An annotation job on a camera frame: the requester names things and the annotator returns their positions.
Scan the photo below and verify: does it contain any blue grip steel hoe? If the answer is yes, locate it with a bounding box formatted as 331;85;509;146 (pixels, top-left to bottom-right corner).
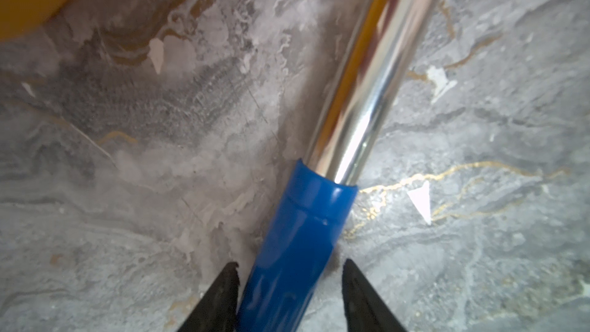
237;0;437;331

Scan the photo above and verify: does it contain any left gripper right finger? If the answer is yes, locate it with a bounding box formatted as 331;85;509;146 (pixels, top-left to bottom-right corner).
342;258;407;332

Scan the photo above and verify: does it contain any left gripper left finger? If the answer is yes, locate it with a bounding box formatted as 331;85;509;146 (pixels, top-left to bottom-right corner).
178;261;240;332

